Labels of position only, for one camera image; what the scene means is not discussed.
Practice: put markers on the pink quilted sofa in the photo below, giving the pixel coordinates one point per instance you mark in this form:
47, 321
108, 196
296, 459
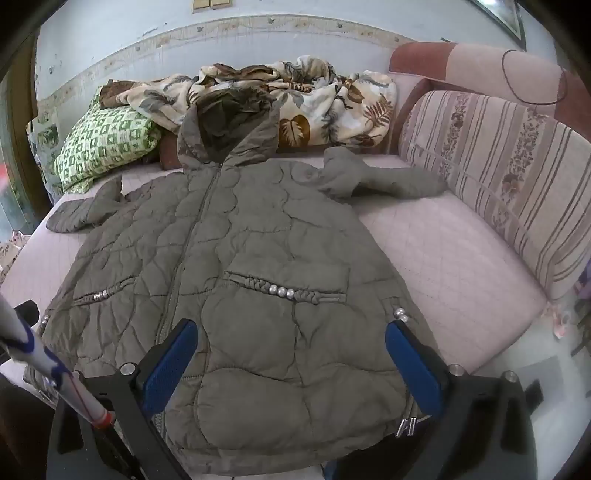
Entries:
438, 258

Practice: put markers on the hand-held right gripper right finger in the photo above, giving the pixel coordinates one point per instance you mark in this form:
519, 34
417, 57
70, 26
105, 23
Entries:
413, 364

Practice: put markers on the white pole with blue marks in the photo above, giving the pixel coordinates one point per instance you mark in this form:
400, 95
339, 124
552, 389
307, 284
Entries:
46, 360

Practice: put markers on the framed wall mirror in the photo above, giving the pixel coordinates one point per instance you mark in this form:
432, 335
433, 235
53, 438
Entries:
503, 18

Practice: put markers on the pink slipper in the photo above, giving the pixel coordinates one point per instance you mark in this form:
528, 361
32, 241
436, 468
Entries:
559, 323

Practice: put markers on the white pillow with green print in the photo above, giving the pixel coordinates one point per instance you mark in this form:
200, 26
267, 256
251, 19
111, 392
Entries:
44, 138

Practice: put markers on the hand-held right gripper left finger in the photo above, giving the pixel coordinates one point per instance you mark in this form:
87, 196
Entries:
168, 364

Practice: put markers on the brown cushion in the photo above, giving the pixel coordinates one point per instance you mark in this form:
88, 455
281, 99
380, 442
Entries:
168, 154

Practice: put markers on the patterned cardboard box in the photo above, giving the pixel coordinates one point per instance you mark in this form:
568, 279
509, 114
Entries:
11, 254

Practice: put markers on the wooden door frame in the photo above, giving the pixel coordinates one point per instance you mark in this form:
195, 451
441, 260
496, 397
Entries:
23, 92

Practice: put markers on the green patterned pillow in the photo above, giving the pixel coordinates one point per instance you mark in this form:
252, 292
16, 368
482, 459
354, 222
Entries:
101, 143

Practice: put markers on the olive quilted hooded jacket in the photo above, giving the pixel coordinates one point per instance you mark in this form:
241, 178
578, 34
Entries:
258, 230

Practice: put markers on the striped floral sofa back cushion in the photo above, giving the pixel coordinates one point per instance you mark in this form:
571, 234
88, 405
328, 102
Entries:
508, 175

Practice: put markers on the leaf printed blanket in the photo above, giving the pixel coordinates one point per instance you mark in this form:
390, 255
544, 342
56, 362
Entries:
332, 106

